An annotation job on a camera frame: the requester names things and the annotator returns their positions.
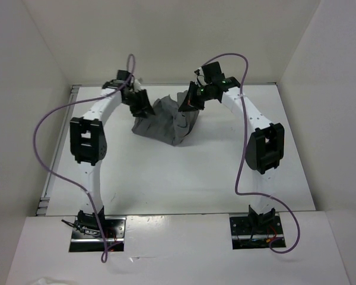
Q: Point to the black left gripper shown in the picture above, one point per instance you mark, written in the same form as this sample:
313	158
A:
145	105

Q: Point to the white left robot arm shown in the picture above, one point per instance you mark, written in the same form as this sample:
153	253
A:
88	143

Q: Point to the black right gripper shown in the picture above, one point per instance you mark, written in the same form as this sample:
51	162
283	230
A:
190	103

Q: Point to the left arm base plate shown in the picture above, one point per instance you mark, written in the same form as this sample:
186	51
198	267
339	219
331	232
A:
84	239

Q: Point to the white crumpled cloth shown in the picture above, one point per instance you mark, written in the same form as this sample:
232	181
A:
51	281

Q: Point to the grey pleated skirt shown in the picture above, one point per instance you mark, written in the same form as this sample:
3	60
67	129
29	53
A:
167	125

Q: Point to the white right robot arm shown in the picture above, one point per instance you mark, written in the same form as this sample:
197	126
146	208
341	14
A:
263	146

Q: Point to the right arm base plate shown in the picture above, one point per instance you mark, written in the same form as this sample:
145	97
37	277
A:
245	236

